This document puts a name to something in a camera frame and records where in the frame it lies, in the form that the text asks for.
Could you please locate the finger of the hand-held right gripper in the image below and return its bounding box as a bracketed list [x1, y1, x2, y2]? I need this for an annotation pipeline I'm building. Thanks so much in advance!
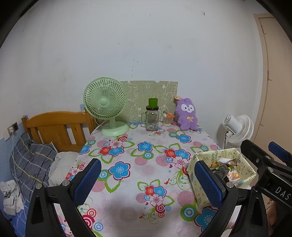
[241, 139, 292, 181]
[269, 142, 292, 170]

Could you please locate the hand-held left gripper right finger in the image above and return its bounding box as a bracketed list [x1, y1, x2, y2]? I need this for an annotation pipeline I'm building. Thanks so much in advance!
[194, 160, 269, 237]

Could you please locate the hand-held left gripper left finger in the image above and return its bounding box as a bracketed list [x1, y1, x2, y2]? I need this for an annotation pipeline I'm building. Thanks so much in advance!
[25, 158, 102, 237]

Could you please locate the yellow cartoon fabric box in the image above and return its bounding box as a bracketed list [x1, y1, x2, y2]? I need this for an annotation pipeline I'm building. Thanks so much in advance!
[187, 148, 257, 208]

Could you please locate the grey sock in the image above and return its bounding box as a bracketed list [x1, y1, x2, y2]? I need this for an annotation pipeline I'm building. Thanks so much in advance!
[218, 167, 231, 181]

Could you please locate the white standing fan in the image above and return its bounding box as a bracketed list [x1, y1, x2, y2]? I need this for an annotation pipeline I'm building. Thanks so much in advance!
[222, 114, 254, 146]

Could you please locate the white blanket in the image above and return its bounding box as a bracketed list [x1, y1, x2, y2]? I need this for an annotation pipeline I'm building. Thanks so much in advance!
[49, 151, 79, 187]

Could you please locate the floral tablecloth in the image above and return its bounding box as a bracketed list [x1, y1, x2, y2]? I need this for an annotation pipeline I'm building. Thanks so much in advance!
[55, 122, 256, 237]

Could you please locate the grey plaid pillow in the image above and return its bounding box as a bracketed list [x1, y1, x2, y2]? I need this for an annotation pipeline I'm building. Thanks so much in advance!
[9, 132, 57, 201]

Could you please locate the beige door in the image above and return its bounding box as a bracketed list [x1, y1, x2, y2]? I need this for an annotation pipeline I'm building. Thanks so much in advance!
[253, 12, 292, 155]

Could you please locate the wooden bed headboard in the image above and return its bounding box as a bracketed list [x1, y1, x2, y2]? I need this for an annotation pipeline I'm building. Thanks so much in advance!
[21, 111, 97, 153]

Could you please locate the purple plush rabbit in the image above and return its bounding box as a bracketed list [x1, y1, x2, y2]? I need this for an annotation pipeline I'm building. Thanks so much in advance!
[174, 95, 198, 131]

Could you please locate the small glass jar orange lid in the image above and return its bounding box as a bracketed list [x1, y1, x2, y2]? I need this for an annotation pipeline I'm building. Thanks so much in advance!
[162, 113, 175, 126]

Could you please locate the crumpled white cloth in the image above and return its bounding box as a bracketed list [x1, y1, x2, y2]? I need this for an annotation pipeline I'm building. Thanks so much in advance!
[0, 180, 24, 216]

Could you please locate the green desk fan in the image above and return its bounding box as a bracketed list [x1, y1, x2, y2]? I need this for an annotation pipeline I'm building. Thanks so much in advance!
[84, 77, 130, 137]

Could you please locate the glass mug jar green lid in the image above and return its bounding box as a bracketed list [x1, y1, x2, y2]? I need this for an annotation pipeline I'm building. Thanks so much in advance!
[141, 98, 161, 132]

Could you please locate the blue checked bedsheet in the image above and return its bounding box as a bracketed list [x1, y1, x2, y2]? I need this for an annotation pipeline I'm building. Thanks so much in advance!
[0, 201, 32, 237]

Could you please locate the green patterned board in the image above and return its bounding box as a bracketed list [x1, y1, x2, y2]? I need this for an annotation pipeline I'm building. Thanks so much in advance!
[119, 80, 178, 125]

